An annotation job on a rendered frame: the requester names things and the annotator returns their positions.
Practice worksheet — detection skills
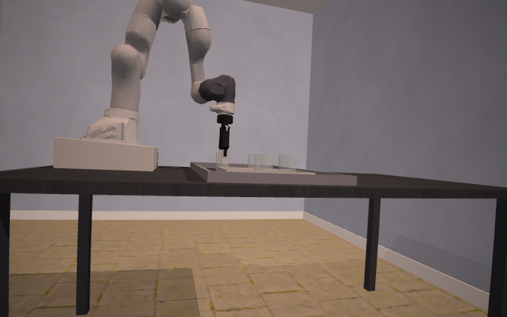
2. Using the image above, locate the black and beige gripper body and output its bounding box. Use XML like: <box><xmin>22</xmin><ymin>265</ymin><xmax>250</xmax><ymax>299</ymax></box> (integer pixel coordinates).
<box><xmin>217</xmin><ymin>115</ymin><xmax>233</xmax><ymax>133</ymax></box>

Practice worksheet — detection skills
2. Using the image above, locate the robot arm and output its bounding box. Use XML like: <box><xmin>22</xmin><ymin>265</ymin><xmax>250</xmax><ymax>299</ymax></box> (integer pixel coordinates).
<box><xmin>80</xmin><ymin>0</ymin><xmax>236</xmax><ymax>145</ymax></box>

